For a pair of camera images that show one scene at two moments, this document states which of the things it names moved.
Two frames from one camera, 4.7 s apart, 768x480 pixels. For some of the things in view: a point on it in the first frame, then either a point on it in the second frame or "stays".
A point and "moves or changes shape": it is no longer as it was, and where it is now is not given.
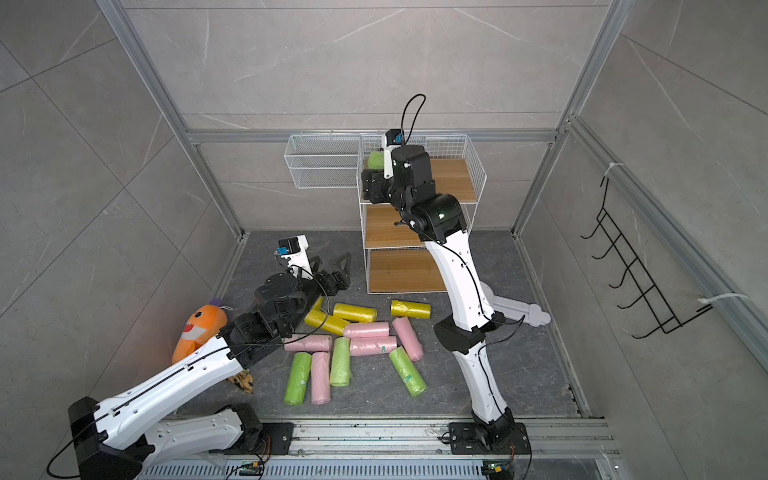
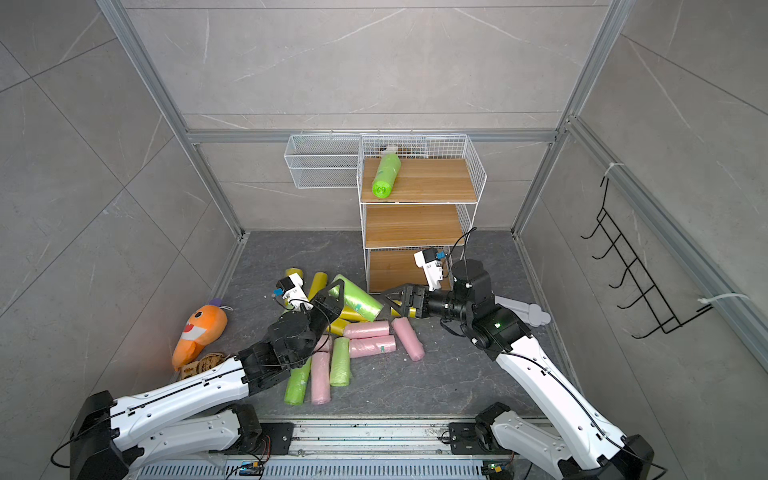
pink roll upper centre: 366,329 stays
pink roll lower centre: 360,346 stays
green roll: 340,371 stays
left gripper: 336,282 → 324,308
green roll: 376,160 moves or changes shape
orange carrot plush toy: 202,326 stays
